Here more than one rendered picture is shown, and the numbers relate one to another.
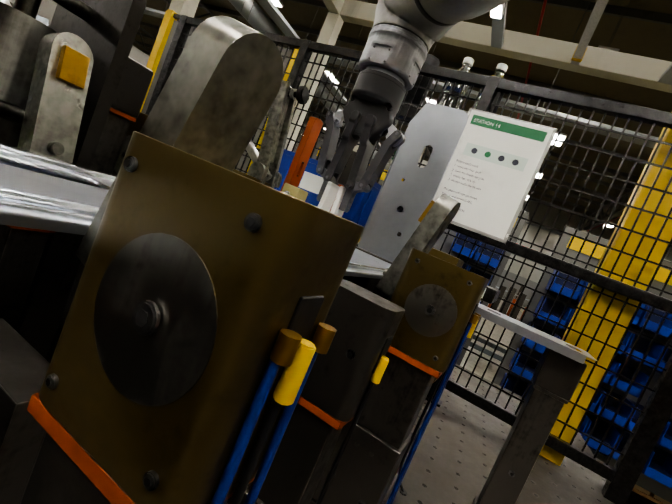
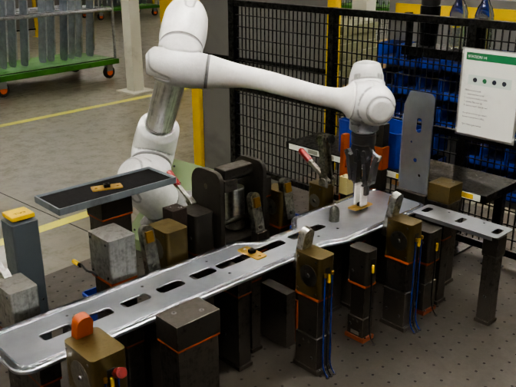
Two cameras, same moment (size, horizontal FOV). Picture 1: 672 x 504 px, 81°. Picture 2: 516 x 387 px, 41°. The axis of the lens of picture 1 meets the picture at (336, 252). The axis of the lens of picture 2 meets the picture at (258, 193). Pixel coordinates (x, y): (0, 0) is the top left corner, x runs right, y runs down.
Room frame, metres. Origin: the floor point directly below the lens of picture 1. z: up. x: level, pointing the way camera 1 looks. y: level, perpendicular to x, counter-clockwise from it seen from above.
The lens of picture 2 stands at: (-1.38, -0.43, 1.79)
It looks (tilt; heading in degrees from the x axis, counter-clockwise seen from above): 20 degrees down; 22
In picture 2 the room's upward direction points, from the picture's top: straight up
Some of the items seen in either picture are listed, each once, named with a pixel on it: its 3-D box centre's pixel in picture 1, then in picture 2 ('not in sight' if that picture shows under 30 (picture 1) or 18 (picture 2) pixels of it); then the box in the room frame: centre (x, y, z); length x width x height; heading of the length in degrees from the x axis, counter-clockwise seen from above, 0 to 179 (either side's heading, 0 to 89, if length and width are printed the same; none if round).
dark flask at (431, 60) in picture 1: (418, 86); (429, 20); (1.28, -0.04, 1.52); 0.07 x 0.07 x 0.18
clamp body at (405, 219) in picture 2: (403, 400); (405, 275); (0.46, -0.14, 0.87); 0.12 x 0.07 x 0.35; 65
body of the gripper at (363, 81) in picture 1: (371, 109); (362, 145); (0.60, 0.03, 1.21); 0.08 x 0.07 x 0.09; 65
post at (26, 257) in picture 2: not in sight; (29, 296); (-0.13, 0.74, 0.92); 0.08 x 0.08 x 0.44; 65
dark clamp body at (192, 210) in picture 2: not in sight; (194, 269); (0.24, 0.44, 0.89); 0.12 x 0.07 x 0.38; 65
